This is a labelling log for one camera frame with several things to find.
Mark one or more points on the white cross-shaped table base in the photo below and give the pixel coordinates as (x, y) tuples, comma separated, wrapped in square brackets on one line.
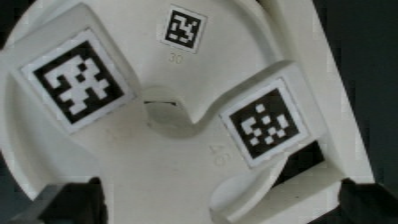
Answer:
[(165, 166)]

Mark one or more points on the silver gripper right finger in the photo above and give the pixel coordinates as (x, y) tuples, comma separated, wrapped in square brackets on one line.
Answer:
[(368, 205)]

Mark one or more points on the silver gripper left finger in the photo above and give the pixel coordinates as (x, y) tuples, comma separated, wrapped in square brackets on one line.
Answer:
[(67, 204)]

